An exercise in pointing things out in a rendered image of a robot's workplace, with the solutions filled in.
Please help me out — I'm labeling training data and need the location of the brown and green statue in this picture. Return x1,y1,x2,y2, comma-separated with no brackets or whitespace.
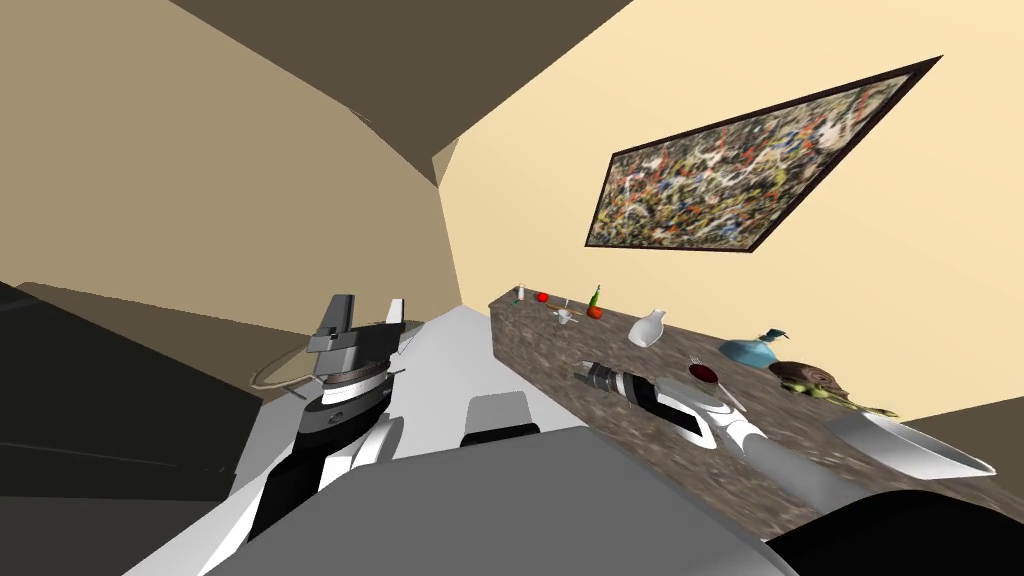
768,360,899,420

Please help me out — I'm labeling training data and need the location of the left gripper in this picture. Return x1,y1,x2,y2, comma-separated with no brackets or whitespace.
307,294,406,379

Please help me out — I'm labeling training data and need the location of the blue round vase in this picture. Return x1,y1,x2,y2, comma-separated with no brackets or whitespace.
718,327,792,370

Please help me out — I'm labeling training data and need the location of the framed speckled abstract painting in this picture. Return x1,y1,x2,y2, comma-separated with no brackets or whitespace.
583,54,945,255

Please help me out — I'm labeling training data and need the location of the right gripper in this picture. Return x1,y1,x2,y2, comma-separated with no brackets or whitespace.
574,359,624,397

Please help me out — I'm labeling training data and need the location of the white spoon with red bowl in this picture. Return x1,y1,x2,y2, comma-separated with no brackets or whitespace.
687,357,750,414

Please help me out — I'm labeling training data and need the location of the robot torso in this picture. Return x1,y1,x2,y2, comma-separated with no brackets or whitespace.
119,391,795,576

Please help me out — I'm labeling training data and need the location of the white curved vase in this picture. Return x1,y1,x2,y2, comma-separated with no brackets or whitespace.
627,309,668,349

